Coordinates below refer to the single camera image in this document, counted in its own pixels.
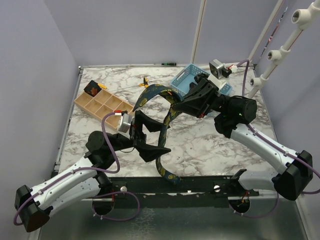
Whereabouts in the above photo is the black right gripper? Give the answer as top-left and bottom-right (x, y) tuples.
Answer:
(170, 78), (232, 120)

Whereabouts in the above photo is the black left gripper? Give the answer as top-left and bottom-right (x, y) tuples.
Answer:
(109, 110), (172, 161)

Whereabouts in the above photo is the blue yellow floral tie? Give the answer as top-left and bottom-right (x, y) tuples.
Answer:
(133, 84), (183, 185)

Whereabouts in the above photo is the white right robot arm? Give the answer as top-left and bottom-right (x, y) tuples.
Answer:
(173, 77), (313, 201)

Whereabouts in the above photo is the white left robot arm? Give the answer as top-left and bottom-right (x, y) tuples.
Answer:
(13, 110), (181, 233)

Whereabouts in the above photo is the light blue plastic basket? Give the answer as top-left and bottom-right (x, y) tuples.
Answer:
(170, 63), (233, 117)

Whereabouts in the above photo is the green black marker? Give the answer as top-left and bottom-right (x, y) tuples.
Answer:
(161, 62), (177, 66)

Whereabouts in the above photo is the wooden compartment tray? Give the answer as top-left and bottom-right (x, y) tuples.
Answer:
(74, 89), (134, 122)

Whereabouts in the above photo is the rolled dark orange-leaf tie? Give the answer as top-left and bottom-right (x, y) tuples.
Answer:
(83, 80), (102, 97)

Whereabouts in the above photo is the white PVC pipe rack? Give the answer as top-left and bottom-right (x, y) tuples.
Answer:
(246, 0), (320, 99)

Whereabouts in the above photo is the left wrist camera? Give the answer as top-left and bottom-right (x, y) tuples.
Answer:
(117, 113), (133, 133)

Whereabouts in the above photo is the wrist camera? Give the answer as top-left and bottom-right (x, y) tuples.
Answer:
(208, 59), (238, 89)
(117, 113), (133, 133)

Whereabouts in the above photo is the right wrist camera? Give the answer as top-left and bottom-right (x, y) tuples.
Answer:
(208, 59), (238, 89)

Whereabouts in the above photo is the yellow black wire stripper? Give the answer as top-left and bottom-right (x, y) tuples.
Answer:
(138, 77), (149, 88)

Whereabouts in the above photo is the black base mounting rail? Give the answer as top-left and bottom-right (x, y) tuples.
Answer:
(49, 169), (266, 211)

